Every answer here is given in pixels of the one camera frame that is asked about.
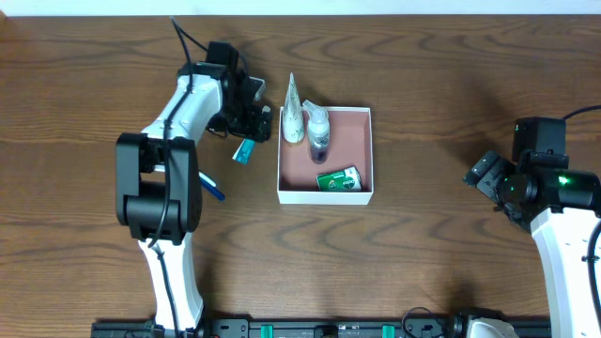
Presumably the clear pump spray bottle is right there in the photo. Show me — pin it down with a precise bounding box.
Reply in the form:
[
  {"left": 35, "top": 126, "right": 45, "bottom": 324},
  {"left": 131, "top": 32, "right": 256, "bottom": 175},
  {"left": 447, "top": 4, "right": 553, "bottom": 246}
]
[{"left": 302, "top": 100, "right": 330, "bottom": 164}]

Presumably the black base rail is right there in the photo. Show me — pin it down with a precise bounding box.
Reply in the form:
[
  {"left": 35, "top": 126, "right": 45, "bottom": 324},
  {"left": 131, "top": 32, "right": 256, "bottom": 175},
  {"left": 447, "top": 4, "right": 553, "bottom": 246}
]
[{"left": 90, "top": 316, "right": 553, "bottom": 338}]

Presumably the green and white soap packet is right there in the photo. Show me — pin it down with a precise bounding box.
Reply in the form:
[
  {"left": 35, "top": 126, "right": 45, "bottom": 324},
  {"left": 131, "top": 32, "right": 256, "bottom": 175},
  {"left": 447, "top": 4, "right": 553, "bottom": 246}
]
[{"left": 316, "top": 166, "right": 362, "bottom": 192}]

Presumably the white leaf-print lotion tube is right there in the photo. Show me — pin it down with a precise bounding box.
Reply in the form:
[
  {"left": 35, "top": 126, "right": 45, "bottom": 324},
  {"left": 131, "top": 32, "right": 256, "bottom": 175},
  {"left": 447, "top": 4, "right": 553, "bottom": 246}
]
[{"left": 282, "top": 73, "right": 304, "bottom": 144}]

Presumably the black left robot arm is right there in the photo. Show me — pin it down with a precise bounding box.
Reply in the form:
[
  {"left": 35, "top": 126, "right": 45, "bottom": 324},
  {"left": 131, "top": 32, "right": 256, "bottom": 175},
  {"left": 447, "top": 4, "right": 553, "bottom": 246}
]
[{"left": 116, "top": 63, "right": 271, "bottom": 337}]

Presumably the white box with red interior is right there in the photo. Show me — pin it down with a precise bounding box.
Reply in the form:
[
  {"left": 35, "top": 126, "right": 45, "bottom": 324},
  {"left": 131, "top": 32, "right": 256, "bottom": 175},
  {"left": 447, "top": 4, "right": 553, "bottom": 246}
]
[{"left": 276, "top": 105, "right": 375, "bottom": 206}]

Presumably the blue disposable razor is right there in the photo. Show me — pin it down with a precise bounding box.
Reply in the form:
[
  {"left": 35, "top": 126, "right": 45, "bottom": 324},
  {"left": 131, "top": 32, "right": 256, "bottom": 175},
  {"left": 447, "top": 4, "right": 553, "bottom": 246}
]
[{"left": 200, "top": 177, "right": 225, "bottom": 201}]

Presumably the green and white toothbrush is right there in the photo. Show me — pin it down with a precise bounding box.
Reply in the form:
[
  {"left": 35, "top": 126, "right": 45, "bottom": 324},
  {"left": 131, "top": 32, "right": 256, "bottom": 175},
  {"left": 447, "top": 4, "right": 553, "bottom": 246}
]
[{"left": 199, "top": 172, "right": 217, "bottom": 188}]

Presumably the red green Colgate toothpaste tube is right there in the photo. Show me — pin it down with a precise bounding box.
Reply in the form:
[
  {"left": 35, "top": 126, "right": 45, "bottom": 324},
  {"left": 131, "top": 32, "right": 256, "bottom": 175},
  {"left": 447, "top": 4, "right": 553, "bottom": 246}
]
[{"left": 232, "top": 139, "right": 255, "bottom": 165}]

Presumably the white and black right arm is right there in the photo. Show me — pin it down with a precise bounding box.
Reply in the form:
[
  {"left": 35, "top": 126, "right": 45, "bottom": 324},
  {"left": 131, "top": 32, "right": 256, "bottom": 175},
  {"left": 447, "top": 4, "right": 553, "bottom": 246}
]
[{"left": 464, "top": 151, "right": 600, "bottom": 337}]

